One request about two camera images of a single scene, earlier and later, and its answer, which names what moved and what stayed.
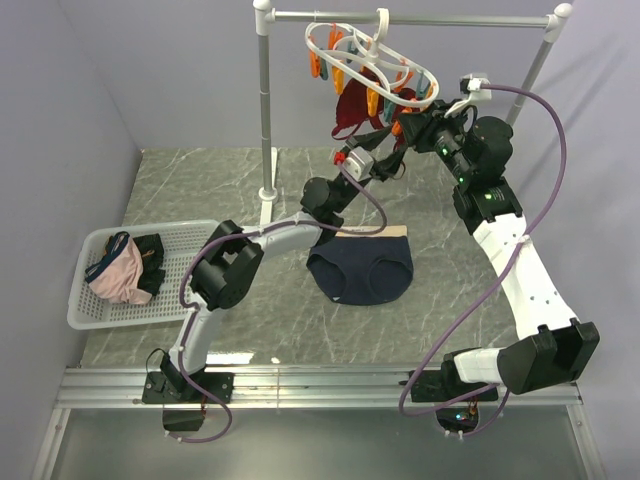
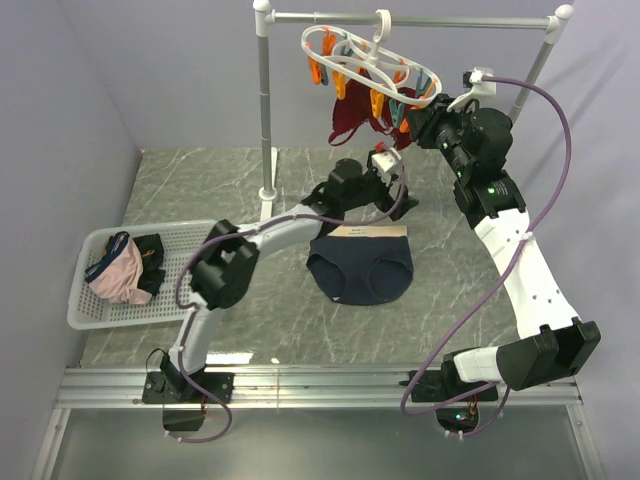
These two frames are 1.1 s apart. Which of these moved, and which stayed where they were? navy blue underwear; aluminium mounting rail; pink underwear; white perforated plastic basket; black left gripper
Moved: black left gripper
Stayed: navy blue underwear; white perforated plastic basket; pink underwear; aluminium mounting rail
